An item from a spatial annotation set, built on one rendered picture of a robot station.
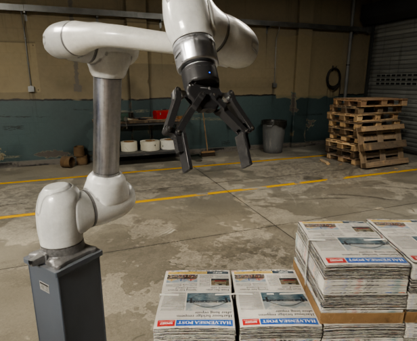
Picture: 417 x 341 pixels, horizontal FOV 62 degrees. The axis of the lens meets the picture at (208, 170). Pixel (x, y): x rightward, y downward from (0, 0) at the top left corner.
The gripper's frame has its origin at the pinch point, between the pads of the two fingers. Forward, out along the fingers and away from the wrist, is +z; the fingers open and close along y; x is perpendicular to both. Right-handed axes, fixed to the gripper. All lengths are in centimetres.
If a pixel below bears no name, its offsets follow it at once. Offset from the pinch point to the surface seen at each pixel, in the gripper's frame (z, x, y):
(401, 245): 29, -24, -84
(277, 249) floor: 33, -227, -194
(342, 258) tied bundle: 28, -30, -60
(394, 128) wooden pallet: -139, -334, -643
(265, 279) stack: 34, -69, -55
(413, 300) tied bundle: 46, -22, -80
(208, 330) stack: 43, -59, -20
